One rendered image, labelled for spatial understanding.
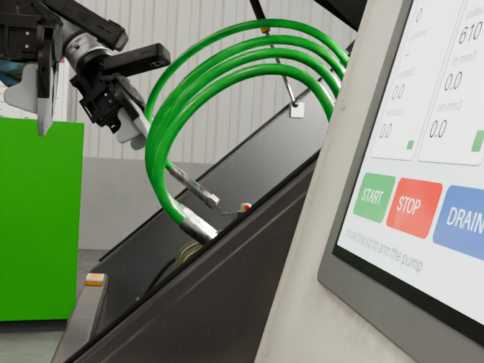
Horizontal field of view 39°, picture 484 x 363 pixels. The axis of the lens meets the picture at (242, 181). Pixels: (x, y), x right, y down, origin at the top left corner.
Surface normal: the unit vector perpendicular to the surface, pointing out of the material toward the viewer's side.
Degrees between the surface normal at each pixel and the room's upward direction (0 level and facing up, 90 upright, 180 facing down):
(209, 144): 90
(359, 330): 76
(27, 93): 93
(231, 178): 90
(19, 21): 90
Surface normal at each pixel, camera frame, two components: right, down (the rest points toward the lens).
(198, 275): 0.14, 0.06
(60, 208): 0.36, 0.07
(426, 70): -0.94, -0.29
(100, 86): -0.34, -0.20
